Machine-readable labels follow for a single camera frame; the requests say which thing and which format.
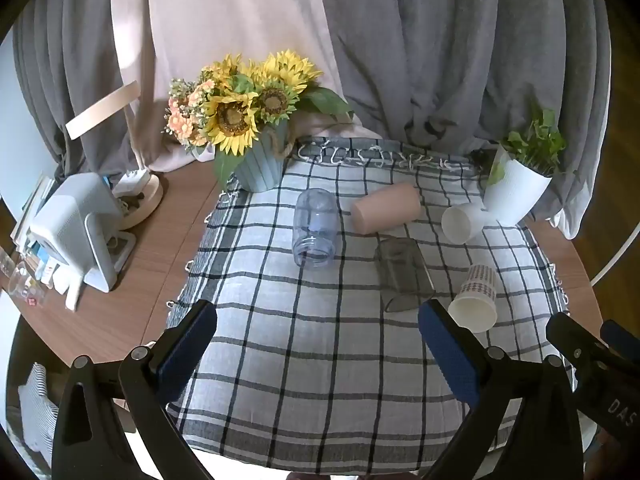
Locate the blue ribbed vase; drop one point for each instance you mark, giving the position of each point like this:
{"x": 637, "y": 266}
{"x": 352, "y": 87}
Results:
{"x": 260, "y": 167}

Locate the patterned paper cup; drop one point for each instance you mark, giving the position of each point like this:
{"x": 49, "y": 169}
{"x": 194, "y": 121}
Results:
{"x": 475, "y": 297}

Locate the white power adapter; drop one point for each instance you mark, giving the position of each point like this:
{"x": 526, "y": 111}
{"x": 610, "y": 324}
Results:
{"x": 132, "y": 182}

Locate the round wooden tray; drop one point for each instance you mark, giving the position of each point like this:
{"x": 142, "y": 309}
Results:
{"x": 147, "y": 202}

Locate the white curved tube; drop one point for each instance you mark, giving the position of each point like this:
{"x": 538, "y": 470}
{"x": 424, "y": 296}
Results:
{"x": 616, "y": 257}

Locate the sunflower bouquet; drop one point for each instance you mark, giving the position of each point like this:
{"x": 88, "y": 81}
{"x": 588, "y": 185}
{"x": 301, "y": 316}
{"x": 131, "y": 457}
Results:
{"x": 232, "y": 115}

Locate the pink curtain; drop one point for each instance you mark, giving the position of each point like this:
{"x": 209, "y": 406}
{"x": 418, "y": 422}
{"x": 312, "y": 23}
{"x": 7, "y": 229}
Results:
{"x": 225, "y": 15}

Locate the grey curtain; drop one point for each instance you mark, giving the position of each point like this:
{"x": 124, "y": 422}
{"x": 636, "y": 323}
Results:
{"x": 450, "y": 50}
{"x": 75, "y": 60}

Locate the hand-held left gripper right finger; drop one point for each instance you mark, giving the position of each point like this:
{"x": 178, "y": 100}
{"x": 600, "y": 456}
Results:
{"x": 449, "y": 355}

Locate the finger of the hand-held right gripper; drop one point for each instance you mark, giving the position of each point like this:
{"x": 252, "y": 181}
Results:
{"x": 567, "y": 335}
{"x": 620, "y": 337}

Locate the white cup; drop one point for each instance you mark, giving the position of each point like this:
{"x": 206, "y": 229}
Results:
{"x": 460, "y": 222}

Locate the striped cloth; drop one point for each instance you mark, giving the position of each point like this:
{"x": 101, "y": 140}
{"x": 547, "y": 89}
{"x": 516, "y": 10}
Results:
{"x": 39, "y": 410}

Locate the white plant pot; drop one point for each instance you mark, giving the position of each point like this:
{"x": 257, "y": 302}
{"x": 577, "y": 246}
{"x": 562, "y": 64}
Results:
{"x": 520, "y": 190}

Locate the green leafy plant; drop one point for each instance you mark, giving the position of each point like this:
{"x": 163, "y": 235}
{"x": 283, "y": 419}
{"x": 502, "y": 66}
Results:
{"x": 537, "y": 145}

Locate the white desk appliance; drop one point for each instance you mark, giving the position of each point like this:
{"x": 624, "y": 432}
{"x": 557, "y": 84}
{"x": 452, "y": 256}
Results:
{"x": 70, "y": 225}

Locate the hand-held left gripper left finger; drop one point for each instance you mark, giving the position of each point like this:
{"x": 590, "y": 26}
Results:
{"x": 186, "y": 347}

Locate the clear blue plastic cup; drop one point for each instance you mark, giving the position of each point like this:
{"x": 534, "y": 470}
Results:
{"x": 315, "y": 230}

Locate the pink cup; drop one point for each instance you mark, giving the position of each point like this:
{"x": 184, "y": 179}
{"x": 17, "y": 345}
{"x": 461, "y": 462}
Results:
{"x": 387, "y": 207}

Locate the checkered grey cloth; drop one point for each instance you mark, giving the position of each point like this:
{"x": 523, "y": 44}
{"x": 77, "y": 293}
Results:
{"x": 320, "y": 340}

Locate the clear drinking glass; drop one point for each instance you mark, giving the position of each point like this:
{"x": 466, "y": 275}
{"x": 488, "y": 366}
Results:
{"x": 22, "y": 282}

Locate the dark transparent cup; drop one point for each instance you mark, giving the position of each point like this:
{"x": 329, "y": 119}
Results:
{"x": 402, "y": 275}

